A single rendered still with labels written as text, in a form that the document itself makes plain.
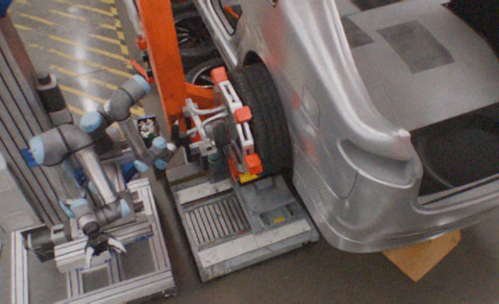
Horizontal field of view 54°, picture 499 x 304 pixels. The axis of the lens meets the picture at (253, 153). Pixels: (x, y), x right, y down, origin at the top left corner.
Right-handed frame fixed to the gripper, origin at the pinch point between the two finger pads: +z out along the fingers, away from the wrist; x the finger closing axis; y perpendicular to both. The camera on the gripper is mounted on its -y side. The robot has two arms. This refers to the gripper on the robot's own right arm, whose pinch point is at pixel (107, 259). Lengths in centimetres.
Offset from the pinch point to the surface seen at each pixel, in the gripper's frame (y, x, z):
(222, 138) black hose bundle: 12, -83, -51
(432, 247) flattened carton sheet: 96, -201, 31
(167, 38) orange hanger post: -18, -80, -110
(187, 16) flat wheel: 53, -160, -242
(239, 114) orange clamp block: -3, -91, -49
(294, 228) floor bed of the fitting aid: 99, -130, -30
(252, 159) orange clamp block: 22, -94, -38
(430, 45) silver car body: -12, -226, -42
